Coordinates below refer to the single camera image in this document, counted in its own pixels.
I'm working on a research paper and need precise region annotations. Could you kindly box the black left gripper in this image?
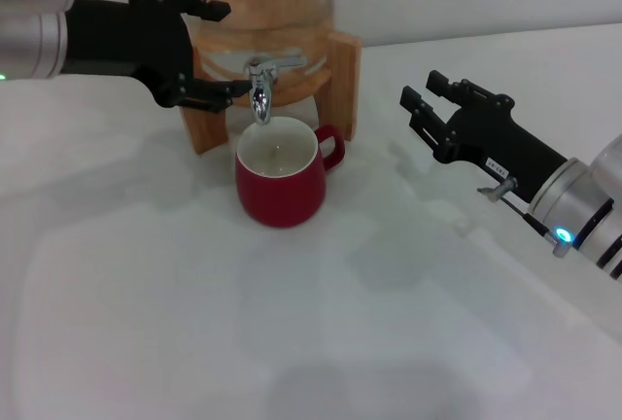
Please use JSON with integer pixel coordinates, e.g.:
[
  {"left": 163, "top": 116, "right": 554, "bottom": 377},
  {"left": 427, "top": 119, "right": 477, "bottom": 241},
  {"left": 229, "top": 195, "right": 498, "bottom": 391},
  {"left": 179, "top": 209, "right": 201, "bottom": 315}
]
[{"left": 61, "top": 0, "right": 252, "bottom": 113}]

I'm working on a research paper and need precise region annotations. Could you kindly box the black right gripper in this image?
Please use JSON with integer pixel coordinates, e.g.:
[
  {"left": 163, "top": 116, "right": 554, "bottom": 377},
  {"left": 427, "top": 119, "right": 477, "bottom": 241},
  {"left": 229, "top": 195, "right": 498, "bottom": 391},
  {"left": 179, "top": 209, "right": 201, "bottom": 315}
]
[{"left": 399, "top": 69, "right": 570, "bottom": 205}]

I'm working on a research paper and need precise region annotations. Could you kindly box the chrome faucet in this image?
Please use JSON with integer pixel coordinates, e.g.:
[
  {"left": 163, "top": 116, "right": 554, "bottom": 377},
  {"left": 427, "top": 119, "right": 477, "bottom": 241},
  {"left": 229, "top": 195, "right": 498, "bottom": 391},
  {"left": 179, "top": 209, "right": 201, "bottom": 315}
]
[{"left": 242, "top": 53, "right": 307, "bottom": 126}]

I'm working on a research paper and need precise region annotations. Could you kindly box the red ceramic cup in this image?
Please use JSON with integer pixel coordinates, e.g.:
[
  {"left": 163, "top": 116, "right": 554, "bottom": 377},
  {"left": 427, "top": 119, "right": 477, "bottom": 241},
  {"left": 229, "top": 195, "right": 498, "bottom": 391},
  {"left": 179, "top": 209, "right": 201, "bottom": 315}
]
[{"left": 234, "top": 116, "right": 347, "bottom": 229}]

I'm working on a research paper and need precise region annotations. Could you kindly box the glass drink dispenser jar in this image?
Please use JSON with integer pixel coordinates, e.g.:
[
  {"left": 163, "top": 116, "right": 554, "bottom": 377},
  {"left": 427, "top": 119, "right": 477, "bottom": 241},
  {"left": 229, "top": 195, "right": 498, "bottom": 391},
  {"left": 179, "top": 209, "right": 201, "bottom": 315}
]
[{"left": 179, "top": 0, "right": 339, "bottom": 106}]

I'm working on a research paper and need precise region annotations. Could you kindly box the wooden dispenser stand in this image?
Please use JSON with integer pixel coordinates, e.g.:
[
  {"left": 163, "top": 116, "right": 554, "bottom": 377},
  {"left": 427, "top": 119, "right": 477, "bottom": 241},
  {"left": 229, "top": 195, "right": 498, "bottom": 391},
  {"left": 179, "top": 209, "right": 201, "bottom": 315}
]
[{"left": 182, "top": 30, "right": 363, "bottom": 157}]

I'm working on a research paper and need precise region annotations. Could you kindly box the thin cable with metal plugs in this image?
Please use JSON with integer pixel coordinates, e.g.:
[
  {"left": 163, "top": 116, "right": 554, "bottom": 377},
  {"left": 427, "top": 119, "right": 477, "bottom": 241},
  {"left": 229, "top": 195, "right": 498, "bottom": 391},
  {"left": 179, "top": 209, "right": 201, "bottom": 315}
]
[{"left": 477, "top": 177, "right": 572, "bottom": 258}]

